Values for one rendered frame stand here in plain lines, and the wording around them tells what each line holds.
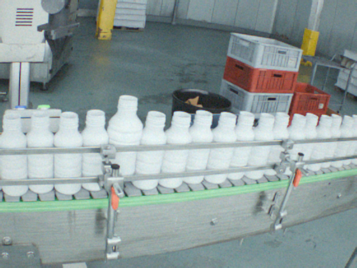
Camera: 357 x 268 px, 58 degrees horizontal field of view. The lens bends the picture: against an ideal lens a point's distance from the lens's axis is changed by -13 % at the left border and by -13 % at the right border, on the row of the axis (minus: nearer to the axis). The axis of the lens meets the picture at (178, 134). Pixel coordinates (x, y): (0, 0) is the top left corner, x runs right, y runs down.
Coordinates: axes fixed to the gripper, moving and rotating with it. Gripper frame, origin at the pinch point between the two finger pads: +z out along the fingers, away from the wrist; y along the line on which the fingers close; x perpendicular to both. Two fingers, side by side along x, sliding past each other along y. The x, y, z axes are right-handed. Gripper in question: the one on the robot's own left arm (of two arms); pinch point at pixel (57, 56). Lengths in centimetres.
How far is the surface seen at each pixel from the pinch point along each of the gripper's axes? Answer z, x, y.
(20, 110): 5.8, -7.2, -19.2
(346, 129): 10, -76, 41
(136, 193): 17.5, -36.4, -12.5
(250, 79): 75, -1, 219
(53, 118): 8.0, -13.0, -13.6
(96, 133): 4.0, -28.4, -16.4
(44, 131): 2.7, -21.5, -24.4
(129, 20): 225, 491, 760
